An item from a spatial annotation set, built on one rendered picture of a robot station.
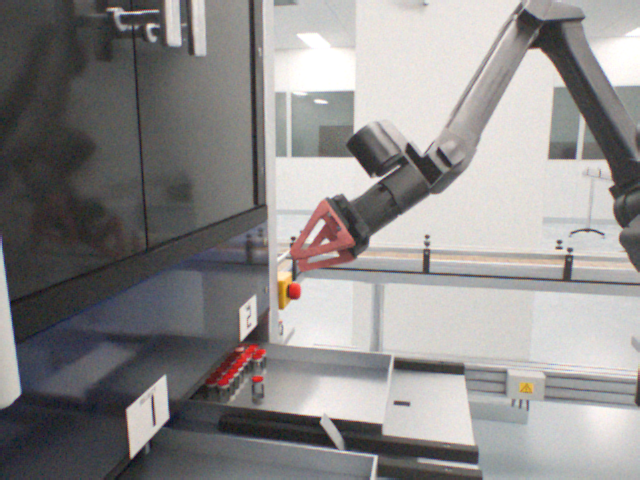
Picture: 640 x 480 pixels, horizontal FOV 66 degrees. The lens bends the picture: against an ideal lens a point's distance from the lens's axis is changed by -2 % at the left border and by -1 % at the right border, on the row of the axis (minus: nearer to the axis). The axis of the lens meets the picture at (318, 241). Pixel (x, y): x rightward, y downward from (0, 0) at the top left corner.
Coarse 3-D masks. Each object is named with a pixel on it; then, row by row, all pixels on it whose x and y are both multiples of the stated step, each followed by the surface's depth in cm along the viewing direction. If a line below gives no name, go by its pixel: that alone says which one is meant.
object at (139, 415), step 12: (156, 384) 59; (144, 396) 57; (156, 396) 59; (132, 408) 54; (144, 408) 57; (156, 408) 59; (132, 420) 54; (144, 420) 57; (156, 420) 60; (132, 432) 55; (144, 432) 57; (132, 444) 55; (144, 444) 57; (132, 456) 55
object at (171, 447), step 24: (168, 432) 73; (192, 432) 72; (144, 456) 72; (168, 456) 72; (192, 456) 72; (216, 456) 72; (240, 456) 71; (264, 456) 71; (288, 456) 70; (312, 456) 69; (336, 456) 68; (360, 456) 67
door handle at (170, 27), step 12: (168, 0) 48; (120, 12) 50; (132, 12) 50; (144, 12) 49; (156, 12) 49; (168, 12) 48; (120, 24) 50; (132, 24) 50; (168, 24) 48; (180, 24) 50; (168, 36) 49; (180, 36) 50
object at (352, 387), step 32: (288, 352) 104; (320, 352) 103; (352, 352) 101; (288, 384) 94; (320, 384) 94; (352, 384) 94; (384, 384) 94; (192, 416) 82; (256, 416) 79; (288, 416) 78; (320, 416) 77; (352, 416) 83; (384, 416) 79
